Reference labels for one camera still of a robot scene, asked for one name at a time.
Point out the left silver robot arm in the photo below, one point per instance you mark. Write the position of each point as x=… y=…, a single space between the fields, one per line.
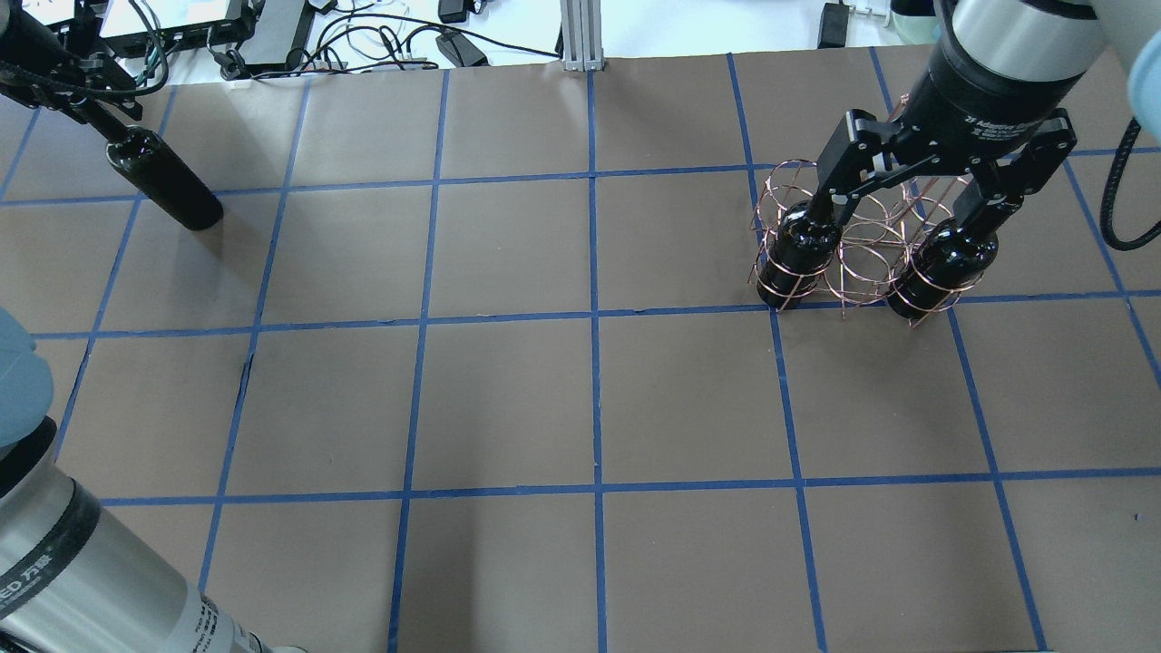
x=75 y=578

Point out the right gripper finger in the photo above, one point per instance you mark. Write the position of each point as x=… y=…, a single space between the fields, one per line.
x=858 y=159
x=996 y=191

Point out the dark wine bottle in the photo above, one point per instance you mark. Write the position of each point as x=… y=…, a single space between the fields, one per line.
x=151 y=166

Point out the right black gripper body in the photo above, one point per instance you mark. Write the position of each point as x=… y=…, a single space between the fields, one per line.
x=969 y=111

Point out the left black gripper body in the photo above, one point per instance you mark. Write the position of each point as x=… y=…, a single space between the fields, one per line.
x=56 y=65

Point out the aluminium frame post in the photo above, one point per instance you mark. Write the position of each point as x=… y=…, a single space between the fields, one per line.
x=582 y=46

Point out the dark basket bottle near handle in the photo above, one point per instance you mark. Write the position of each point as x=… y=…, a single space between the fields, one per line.
x=950 y=260

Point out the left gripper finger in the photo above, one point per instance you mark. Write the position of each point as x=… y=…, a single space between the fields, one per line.
x=98 y=72

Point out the copper wire wine basket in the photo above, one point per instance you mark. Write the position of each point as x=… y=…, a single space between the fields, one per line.
x=886 y=226

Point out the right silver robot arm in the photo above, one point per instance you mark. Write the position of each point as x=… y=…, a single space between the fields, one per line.
x=1054 y=40

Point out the dark basket bottle front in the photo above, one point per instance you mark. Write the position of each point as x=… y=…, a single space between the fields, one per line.
x=801 y=250

